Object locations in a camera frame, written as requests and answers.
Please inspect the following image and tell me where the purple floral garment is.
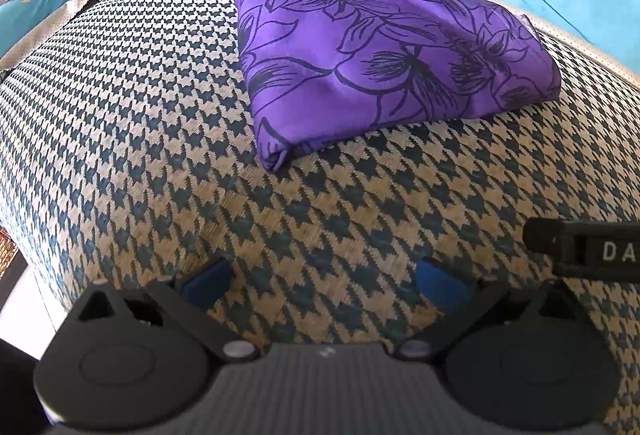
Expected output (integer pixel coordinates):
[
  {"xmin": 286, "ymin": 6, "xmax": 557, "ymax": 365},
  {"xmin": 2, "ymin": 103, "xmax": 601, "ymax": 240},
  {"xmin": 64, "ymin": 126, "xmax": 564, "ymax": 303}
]
[{"xmin": 231, "ymin": 0, "xmax": 563, "ymax": 173}]

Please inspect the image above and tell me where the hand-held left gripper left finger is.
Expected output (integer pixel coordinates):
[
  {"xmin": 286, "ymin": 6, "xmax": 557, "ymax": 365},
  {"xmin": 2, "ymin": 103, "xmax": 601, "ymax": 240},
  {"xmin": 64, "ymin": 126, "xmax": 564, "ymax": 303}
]
[{"xmin": 65, "ymin": 257, "xmax": 261, "ymax": 363}]

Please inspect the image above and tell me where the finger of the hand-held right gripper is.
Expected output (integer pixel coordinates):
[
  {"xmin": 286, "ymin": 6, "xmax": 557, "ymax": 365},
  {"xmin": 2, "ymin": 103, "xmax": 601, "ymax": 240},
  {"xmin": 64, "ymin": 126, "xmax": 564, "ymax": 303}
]
[{"xmin": 522, "ymin": 216, "xmax": 640, "ymax": 284}]

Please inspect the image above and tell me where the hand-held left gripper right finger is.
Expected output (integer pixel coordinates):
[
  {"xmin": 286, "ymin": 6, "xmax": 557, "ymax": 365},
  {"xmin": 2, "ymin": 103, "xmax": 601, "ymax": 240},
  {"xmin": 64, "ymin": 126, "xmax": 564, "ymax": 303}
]
[{"xmin": 395, "ymin": 257, "xmax": 587, "ymax": 361}]

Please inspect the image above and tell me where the brown woven floor mat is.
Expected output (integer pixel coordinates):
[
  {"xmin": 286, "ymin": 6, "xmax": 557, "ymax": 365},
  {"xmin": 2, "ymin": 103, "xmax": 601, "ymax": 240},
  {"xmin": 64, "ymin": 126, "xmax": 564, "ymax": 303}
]
[{"xmin": 0, "ymin": 226, "xmax": 22, "ymax": 277}]

